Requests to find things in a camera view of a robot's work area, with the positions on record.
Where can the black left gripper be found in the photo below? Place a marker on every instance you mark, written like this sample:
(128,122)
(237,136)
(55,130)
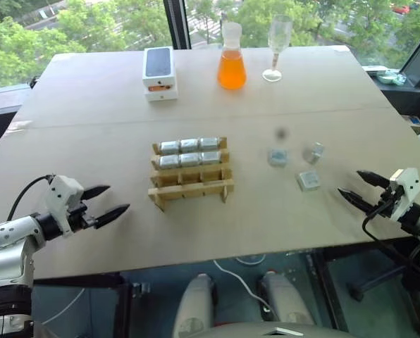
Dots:
(81,216)

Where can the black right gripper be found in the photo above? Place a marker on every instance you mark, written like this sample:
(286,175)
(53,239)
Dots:
(389,202)

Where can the blue and white small box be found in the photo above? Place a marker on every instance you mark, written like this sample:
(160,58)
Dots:
(415,120)

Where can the wooden rack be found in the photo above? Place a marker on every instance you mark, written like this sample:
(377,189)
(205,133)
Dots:
(192,192)

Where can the white phone box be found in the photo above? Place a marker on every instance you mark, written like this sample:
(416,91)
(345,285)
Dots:
(159,70)

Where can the glass dish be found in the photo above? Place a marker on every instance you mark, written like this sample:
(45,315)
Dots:
(391,78)

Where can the grey left robot leg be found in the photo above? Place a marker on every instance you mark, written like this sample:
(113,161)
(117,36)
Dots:
(194,306)

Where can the grey robot leg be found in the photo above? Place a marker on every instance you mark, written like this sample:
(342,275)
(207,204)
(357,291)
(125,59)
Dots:
(194,306)
(284,299)

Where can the grey right robot leg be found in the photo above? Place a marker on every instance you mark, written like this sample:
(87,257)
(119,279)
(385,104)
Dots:
(284,299)

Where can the black table clamp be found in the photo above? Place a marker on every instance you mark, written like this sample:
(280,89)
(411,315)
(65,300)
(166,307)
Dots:
(32,81)

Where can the grey robot torso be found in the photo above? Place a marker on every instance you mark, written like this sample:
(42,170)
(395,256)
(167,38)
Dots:
(266,331)

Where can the clear champagne glass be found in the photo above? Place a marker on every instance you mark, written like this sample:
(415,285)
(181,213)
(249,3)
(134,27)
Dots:
(278,35)

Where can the glass flask with orange liquid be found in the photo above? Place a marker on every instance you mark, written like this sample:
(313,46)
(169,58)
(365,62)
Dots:
(232,72)

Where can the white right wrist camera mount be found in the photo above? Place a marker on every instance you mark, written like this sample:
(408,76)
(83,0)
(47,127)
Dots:
(407,186)

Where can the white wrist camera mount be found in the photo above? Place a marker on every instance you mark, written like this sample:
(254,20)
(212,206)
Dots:
(407,186)
(60,190)

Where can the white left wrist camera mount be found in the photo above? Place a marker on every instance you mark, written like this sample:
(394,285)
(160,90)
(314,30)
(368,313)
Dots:
(60,190)

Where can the black slanted window frame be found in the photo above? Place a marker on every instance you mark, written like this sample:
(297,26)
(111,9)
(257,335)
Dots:
(419,56)

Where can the black window frame post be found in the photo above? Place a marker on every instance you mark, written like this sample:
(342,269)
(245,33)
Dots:
(176,24)

